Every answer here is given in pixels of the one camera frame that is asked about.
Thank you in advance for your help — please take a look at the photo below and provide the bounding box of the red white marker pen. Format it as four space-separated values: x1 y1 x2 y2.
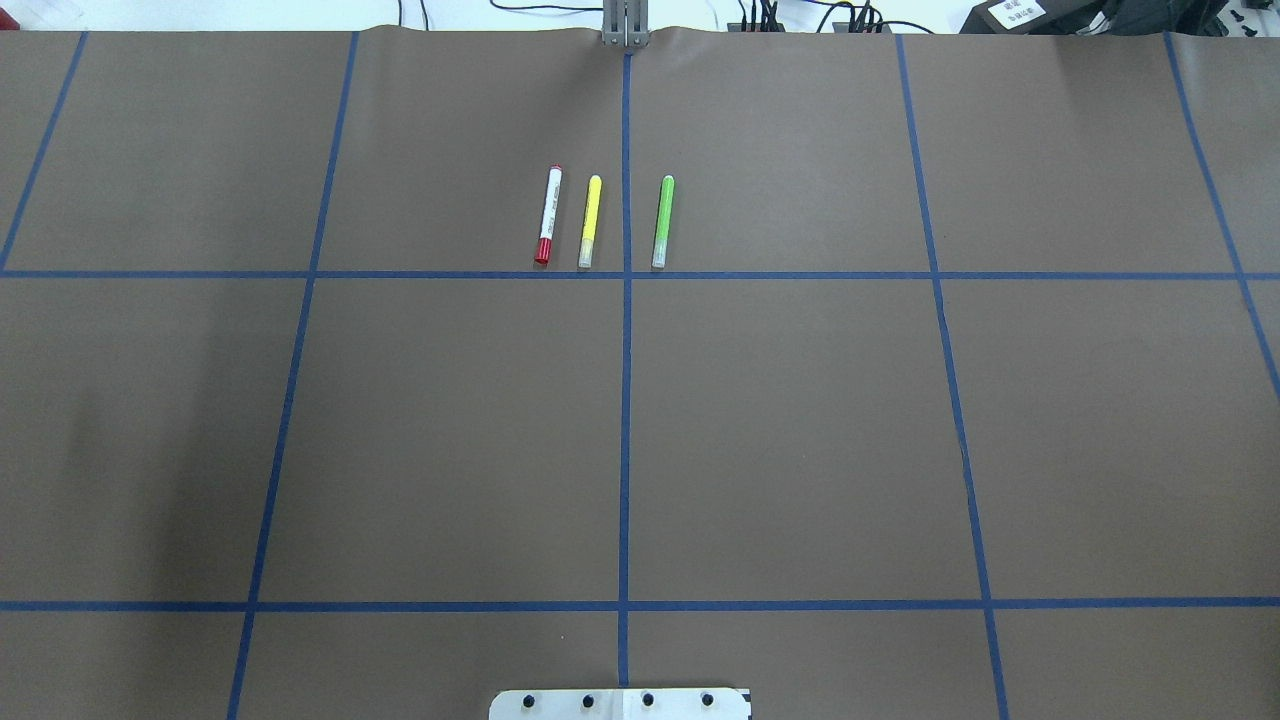
534 164 563 266

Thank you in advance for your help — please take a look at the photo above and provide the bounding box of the green marker pen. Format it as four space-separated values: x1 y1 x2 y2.
650 174 676 269

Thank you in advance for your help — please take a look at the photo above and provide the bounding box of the yellow marker pen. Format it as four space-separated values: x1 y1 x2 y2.
577 174 603 270

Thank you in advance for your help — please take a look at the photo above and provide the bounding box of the brown paper table cover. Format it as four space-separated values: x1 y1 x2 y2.
3 26 1277 719

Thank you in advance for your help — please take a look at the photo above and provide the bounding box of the black box white label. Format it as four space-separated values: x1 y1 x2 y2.
959 1 1114 35

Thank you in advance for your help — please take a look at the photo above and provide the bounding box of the aluminium frame post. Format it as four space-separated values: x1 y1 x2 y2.
600 0 650 50

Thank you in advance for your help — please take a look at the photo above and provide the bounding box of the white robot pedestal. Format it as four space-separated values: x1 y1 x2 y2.
488 687 753 719

